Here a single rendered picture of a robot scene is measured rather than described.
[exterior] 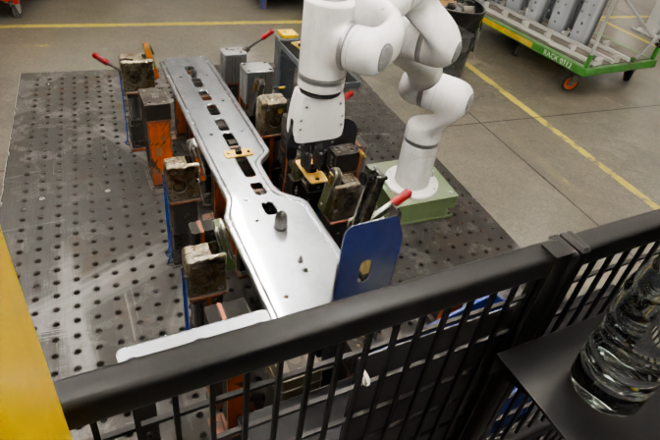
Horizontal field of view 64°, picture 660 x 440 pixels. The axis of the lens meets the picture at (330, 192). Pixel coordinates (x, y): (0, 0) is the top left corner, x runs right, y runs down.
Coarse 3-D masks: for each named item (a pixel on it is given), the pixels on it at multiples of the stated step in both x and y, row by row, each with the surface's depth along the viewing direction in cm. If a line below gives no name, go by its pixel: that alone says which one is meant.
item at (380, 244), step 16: (368, 224) 80; (384, 224) 82; (400, 224) 84; (352, 240) 81; (368, 240) 82; (384, 240) 84; (400, 240) 86; (352, 256) 83; (368, 256) 85; (384, 256) 87; (336, 272) 84; (352, 272) 86; (368, 272) 88; (384, 272) 89; (336, 288) 86; (352, 288) 88; (368, 288) 90; (336, 352) 98
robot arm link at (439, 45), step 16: (416, 0) 107; (432, 0) 114; (416, 16) 115; (432, 16) 116; (448, 16) 120; (432, 32) 117; (448, 32) 119; (416, 48) 123; (432, 48) 119; (448, 48) 120; (432, 64) 124; (448, 64) 124
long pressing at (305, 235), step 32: (160, 64) 195; (192, 64) 197; (192, 96) 176; (224, 96) 179; (192, 128) 161; (224, 160) 148; (256, 160) 150; (224, 192) 137; (256, 224) 128; (288, 224) 130; (320, 224) 130; (256, 256) 119; (288, 256) 120; (320, 256) 122; (256, 288) 112; (288, 288) 113; (320, 288) 114
